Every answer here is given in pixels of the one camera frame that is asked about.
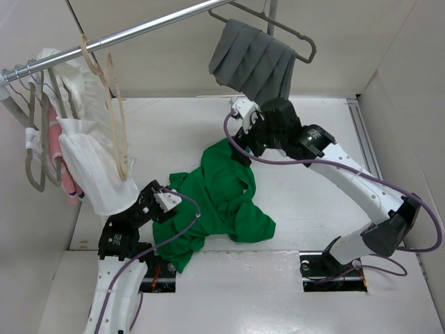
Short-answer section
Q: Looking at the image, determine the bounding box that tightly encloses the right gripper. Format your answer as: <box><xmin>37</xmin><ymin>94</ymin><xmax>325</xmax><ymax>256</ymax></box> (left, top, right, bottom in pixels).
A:
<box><xmin>229</xmin><ymin>110</ymin><xmax>286</xmax><ymax>167</ymax></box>

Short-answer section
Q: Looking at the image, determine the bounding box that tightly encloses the green t shirt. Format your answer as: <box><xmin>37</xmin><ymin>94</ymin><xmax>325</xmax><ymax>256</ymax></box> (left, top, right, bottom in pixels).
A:
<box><xmin>152</xmin><ymin>139</ymin><xmax>276</xmax><ymax>273</ymax></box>

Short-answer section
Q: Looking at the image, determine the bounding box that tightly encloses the beige plastic hanger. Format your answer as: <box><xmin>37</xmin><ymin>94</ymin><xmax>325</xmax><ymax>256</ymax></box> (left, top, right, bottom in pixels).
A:
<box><xmin>80</xmin><ymin>34</ymin><xmax>129</xmax><ymax>181</ymax></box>

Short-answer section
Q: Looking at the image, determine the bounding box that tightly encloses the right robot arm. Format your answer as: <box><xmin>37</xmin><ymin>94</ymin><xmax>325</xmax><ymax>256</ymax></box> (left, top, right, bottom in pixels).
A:
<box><xmin>230</xmin><ymin>97</ymin><xmax>420</xmax><ymax>274</ymax></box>

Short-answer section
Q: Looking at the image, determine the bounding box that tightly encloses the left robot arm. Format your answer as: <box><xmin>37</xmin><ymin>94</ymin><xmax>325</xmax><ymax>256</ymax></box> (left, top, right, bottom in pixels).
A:
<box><xmin>84</xmin><ymin>180</ymin><xmax>177</xmax><ymax>333</ymax></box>

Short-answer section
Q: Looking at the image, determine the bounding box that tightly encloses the grey empty hanger outer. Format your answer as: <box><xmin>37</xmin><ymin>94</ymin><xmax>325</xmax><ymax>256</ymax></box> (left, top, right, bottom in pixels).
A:
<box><xmin>13</xmin><ymin>77</ymin><xmax>47</xmax><ymax>193</ymax></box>

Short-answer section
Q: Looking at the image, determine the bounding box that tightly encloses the grey empty hanger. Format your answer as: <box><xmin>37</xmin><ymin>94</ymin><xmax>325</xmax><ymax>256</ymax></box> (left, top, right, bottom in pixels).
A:
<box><xmin>13</xmin><ymin>77</ymin><xmax>47</xmax><ymax>193</ymax></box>
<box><xmin>25</xmin><ymin>73</ymin><xmax>62</xmax><ymax>193</ymax></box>

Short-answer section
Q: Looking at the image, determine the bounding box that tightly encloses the grey empty hanger inner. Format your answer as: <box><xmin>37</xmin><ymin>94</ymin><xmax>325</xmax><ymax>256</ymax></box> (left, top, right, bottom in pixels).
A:
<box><xmin>25</xmin><ymin>73</ymin><xmax>62</xmax><ymax>193</ymax></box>

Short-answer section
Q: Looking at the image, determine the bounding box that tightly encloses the grey hanger with cloth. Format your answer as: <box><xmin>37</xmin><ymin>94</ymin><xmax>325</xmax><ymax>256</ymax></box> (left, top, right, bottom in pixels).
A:
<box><xmin>208</xmin><ymin>0</ymin><xmax>317</xmax><ymax>64</ymax></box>

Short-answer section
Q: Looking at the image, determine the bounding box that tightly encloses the pink patterned garment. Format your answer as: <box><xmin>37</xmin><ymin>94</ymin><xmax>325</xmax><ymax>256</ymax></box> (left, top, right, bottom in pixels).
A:
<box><xmin>48</xmin><ymin>104</ymin><xmax>85</xmax><ymax>204</ymax></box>

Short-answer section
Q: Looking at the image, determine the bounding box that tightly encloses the white garment on rack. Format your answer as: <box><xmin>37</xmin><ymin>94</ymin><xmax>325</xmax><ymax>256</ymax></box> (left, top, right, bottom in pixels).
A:
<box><xmin>34</xmin><ymin>58</ymin><xmax>139</xmax><ymax>216</ymax></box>

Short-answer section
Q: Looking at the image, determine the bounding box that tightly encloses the grey pleated cloth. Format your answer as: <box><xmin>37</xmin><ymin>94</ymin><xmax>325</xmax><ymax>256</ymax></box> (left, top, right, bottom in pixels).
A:
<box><xmin>209</xmin><ymin>19</ymin><xmax>296</xmax><ymax>105</ymax></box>

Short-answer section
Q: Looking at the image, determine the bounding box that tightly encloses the white rack upright pole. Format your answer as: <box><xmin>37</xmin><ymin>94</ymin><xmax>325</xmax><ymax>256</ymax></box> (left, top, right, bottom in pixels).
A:
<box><xmin>0</xmin><ymin>87</ymin><xmax>29</xmax><ymax>128</ymax></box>

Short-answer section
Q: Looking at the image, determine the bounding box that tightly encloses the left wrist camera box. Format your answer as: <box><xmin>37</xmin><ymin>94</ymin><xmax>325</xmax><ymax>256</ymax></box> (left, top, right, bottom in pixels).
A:
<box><xmin>154</xmin><ymin>188</ymin><xmax>182</xmax><ymax>212</ymax></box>

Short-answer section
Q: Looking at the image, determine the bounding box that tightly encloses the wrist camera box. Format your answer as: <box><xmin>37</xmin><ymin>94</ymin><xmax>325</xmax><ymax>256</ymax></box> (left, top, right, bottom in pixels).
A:
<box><xmin>229</xmin><ymin>96</ymin><xmax>259</xmax><ymax>133</ymax></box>
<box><xmin>154</xmin><ymin>188</ymin><xmax>182</xmax><ymax>212</ymax></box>

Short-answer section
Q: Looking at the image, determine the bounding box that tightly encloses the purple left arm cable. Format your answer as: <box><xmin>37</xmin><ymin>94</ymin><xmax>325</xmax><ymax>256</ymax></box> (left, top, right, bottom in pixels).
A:
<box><xmin>95</xmin><ymin>187</ymin><xmax>202</xmax><ymax>334</ymax></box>

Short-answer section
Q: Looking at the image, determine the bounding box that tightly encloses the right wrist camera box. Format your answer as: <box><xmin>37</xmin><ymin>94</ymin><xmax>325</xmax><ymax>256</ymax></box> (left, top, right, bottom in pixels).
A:
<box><xmin>229</xmin><ymin>96</ymin><xmax>259</xmax><ymax>133</ymax></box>

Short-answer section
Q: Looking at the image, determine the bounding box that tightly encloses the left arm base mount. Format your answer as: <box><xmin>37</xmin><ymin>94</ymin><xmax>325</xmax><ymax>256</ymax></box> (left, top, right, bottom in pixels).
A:
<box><xmin>140</xmin><ymin>255</ymin><xmax>177</xmax><ymax>294</ymax></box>

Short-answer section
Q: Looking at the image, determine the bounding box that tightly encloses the aluminium rail on table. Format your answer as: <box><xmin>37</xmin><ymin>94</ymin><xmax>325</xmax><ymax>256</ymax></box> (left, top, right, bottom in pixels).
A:
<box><xmin>346</xmin><ymin>98</ymin><xmax>382</xmax><ymax>179</ymax></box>

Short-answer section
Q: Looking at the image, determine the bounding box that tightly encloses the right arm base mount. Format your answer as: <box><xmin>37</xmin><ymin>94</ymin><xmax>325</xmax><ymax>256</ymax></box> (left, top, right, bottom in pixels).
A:
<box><xmin>299</xmin><ymin>251</ymin><xmax>368</xmax><ymax>292</ymax></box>

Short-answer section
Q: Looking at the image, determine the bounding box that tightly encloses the chrome clothes rail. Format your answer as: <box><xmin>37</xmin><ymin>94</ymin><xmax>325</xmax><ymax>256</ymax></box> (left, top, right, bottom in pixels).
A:
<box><xmin>1</xmin><ymin>0</ymin><xmax>231</xmax><ymax>88</ymax></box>

